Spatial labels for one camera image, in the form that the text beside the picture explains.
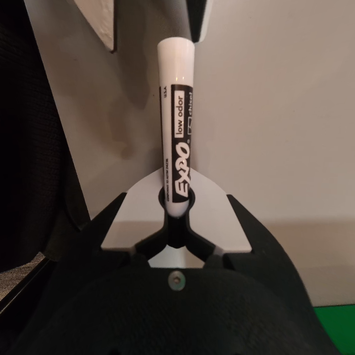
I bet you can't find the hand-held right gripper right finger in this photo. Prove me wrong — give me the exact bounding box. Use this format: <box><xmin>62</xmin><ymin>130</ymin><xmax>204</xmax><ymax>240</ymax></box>
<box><xmin>187</xmin><ymin>174</ymin><xmax>253</xmax><ymax>256</ymax></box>

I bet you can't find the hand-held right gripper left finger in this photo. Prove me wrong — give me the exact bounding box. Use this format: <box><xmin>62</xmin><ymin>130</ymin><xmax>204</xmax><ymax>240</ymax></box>
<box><xmin>100</xmin><ymin>169</ymin><xmax>168</xmax><ymax>253</ymax></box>

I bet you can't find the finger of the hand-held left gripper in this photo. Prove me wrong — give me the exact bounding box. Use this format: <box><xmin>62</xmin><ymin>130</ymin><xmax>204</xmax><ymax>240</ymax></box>
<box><xmin>74</xmin><ymin>0</ymin><xmax>117</xmax><ymax>54</ymax></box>
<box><xmin>186</xmin><ymin>0</ymin><xmax>216</xmax><ymax>44</ymax></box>

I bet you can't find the black dry erase marker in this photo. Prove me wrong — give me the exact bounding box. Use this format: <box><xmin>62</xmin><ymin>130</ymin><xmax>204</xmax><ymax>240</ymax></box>
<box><xmin>157</xmin><ymin>39</ymin><xmax>195</xmax><ymax>248</ymax></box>

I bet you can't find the green plastic bin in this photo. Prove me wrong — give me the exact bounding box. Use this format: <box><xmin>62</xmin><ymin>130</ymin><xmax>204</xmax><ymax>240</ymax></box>
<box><xmin>313</xmin><ymin>305</ymin><xmax>355</xmax><ymax>355</ymax></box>

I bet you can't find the grey desk with wooden edge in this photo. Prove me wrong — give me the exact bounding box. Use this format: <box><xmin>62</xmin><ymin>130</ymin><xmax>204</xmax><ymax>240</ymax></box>
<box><xmin>25</xmin><ymin>0</ymin><xmax>355</xmax><ymax>308</ymax></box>

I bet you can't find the person's black clothing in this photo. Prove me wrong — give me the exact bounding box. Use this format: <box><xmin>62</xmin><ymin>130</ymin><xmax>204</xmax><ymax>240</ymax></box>
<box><xmin>0</xmin><ymin>0</ymin><xmax>90</xmax><ymax>272</ymax></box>

